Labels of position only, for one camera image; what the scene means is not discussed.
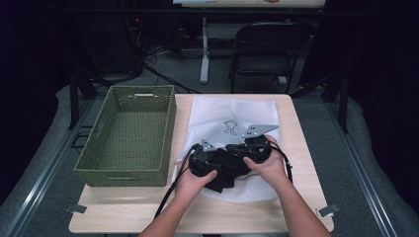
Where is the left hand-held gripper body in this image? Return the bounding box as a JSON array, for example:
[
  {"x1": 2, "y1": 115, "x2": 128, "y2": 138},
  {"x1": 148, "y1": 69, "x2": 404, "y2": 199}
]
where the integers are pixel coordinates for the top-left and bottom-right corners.
[{"x1": 188, "y1": 138, "x2": 228, "y2": 177}]

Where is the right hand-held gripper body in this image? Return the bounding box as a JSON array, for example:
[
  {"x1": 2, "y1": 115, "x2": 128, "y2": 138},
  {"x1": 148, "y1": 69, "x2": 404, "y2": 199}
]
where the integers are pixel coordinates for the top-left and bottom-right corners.
[{"x1": 241, "y1": 123, "x2": 280, "y2": 165}]

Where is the black clothing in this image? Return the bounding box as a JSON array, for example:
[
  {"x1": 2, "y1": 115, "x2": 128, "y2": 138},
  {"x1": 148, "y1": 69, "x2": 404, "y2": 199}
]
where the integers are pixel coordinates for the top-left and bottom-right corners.
[{"x1": 189, "y1": 147, "x2": 265, "y2": 195}]

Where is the white mesh laundry bag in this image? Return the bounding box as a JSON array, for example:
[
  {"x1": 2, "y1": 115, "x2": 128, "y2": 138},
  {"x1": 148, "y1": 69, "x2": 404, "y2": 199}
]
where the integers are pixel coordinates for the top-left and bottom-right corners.
[{"x1": 171, "y1": 95, "x2": 281, "y2": 203}]

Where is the green woven basket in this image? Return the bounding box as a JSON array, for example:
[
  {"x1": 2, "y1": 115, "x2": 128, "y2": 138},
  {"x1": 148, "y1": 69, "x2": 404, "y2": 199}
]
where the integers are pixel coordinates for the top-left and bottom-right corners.
[{"x1": 73, "y1": 84, "x2": 178, "y2": 188}]

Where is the person's right hand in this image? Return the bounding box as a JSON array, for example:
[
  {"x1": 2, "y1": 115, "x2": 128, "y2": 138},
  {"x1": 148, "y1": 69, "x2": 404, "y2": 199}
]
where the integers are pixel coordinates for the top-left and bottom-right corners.
[{"x1": 243, "y1": 135, "x2": 291, "y2": 191}]

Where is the person's left hand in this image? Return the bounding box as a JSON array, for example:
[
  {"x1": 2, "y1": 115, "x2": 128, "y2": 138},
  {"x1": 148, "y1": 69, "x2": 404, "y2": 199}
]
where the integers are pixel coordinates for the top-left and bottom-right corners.
[{"x1": 174, "y1": 157, "x2": 218, "y2": 198}]

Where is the black folding chair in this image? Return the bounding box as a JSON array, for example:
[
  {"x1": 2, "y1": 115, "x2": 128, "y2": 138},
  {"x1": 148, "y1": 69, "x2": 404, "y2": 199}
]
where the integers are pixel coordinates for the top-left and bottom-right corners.
[{"x1": 228, "y1": 21, "x2": 310, "y2": 95}]

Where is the white desk leg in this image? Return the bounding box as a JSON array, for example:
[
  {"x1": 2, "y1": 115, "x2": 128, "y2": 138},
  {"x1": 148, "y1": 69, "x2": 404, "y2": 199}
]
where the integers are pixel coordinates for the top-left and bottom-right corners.
[{"x1": 200, "y1": 17, "x2": 210, "y2": 85}]

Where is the black metal stand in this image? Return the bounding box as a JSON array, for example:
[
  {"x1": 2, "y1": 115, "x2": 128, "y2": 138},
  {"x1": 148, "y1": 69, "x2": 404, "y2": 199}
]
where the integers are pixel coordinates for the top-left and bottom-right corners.
[
  {"x1": 290, "y1": 70, "x2": 350, "y2": 134},
  {"x1": 67, "y1": 70, "x2": 113, "y2": 131}
]

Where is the right hand-held gripper black cable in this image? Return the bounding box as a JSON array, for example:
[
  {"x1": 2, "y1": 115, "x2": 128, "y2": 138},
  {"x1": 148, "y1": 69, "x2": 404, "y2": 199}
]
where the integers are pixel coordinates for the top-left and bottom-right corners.
[{"x1": 268, "y1": 139, "x2": 294, "y2": 184}]

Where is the grey metal table bracket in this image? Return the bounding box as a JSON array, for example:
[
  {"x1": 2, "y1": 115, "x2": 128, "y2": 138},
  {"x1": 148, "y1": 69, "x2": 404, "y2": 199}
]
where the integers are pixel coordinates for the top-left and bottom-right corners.
[
  {"x1": 64, "y1": 202, "x2": 88, "y2": 214},
  {"x1": 315, "y1": 202, "x2": 340, "y2": 217}
]

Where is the bundle of black floor cables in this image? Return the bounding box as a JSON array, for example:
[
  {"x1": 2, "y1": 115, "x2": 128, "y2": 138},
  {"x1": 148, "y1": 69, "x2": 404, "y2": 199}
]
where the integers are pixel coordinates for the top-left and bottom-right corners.
[{"x1": 141, "y1": 45, "x2": 202, "y2": 95}]

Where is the aluminium floor rail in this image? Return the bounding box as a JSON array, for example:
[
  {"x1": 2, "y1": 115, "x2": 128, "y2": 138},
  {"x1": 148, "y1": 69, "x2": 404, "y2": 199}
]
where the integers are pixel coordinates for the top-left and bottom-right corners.
[
  {"x1": 325, "y1": 98, "x2": 399, "y2": 237},
  {"x1": 3, "y1": 98, "x2": 97, "y2": 237}
]

